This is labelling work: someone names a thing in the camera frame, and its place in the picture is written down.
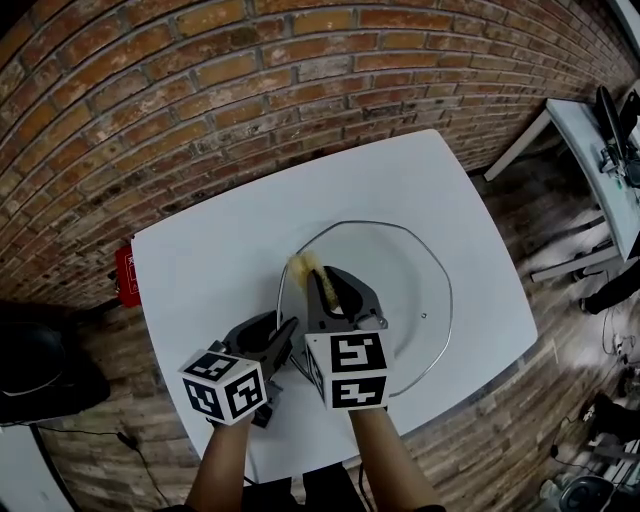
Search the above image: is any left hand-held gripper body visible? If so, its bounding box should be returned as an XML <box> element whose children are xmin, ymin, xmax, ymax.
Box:
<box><xmin>178</xmin><ymin>341</ymin><xmax>295</xmax><ymax>430</ymax></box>

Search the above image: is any yellow sponge piece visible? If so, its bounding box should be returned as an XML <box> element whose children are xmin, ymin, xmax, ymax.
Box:
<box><xmin>285</xmin><ymin>251</ymin><xmax>342</xmax><ymax>311</ymax></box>

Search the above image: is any black floor cable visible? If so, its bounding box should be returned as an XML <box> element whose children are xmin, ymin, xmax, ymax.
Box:
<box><xmin>37</xmin><ymin>423</ymin><xmax>171</xmax><ymax>512</ymax></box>

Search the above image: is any large black bag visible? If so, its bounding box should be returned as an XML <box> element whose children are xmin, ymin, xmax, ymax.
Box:
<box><xmin>0</xmin><ymin>298</ymin><xmax>112</xmax><ymax>426</ymax></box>

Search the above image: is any white background table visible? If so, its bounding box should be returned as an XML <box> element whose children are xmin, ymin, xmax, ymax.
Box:
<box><xmin>484</xmin><ymin>97</ymin><xmax>640</xmax><ymax>284</ymax></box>

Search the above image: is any person's left forearm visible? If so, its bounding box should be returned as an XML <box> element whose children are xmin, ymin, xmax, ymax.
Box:
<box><xmin>184</xmin><ymin>422</ymin><xmax>251</xmax><ymax>512</ymax></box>

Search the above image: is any person's right forearm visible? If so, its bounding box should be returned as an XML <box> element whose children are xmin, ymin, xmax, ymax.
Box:
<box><xmin>347</xmin><ymin>407</ymin><xmax>444</xmax><ymax>512</ymax></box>

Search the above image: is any red box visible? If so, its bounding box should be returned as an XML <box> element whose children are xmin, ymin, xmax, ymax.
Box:
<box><xmin>113</xmin><ymin>244</ymin><xmax>143</xmax><ymax>307</ymax></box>

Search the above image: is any white side table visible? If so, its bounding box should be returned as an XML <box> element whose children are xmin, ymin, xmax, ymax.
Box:
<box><xmin>0</xmin><ymin>423</ymin><xmax>76</xmax><ymax>512</ymax></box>

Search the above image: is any gray round machine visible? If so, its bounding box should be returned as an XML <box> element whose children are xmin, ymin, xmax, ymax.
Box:
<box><xmin>542</xmin><ymin>474</ymin><xmax>619</xmax><ymax>512</ymax></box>

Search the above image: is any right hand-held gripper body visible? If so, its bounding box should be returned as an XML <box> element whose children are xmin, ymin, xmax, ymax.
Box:
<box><xmin>302</xmin><ymin>312</ymin><xmax>391</xmax><ymax>412</ymax></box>

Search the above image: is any glass lid with wooden knob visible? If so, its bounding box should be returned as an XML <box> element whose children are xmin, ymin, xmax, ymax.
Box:
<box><xmin>274</xmin><ymin>218</ymin><xmax>455</xmax><ymax>400</ymax></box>

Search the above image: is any person's black clothing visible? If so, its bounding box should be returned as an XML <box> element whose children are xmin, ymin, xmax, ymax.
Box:
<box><xmin>242</xmin><ymin>462</ymin><xmax>371</xmax><ymax>512</ymax></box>

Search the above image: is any small gray device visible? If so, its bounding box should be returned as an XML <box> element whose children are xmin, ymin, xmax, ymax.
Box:
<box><xmin>599</xmin><ymin>144</ymin><xmax>627</xmax><ymax>177</ymax></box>

